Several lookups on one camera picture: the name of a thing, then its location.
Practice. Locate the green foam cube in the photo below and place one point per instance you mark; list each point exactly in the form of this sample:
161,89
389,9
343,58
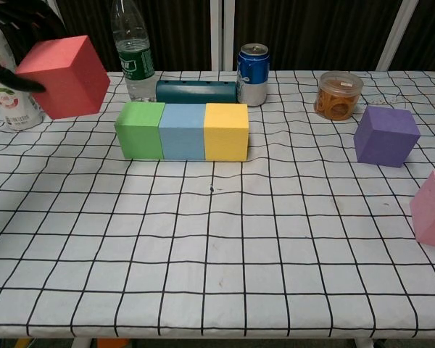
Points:
139,134

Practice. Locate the yellow foam cube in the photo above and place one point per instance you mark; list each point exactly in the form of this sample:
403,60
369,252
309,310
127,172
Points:
225,134

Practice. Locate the clear water bottle green label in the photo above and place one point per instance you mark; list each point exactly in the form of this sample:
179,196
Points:
132,36

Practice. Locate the white table leg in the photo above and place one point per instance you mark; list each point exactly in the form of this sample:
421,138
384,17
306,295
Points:
364,344
81,343

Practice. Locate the white drink bottle yellow cap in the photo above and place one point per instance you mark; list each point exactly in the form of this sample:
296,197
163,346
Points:
14,108

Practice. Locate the red foam cube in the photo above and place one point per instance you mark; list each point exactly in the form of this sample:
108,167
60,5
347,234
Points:
69,79

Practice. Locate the blue soda can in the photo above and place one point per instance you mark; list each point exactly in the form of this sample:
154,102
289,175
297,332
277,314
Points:
253,79

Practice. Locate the clear jar of rubber bands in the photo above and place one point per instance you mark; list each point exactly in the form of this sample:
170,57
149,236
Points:
337,98

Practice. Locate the light blue foam cube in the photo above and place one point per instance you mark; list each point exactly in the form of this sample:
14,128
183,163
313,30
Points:
183,134

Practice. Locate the purple foam cube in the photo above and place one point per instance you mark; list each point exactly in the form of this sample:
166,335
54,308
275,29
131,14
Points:
384,137

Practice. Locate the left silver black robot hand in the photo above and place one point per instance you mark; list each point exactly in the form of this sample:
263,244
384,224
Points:
18,82

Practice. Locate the teal rectangular box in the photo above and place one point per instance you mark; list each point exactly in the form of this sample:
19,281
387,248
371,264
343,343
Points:
195,92

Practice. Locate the white black checkered tablecloth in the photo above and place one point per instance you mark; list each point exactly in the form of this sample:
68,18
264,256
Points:
217,253

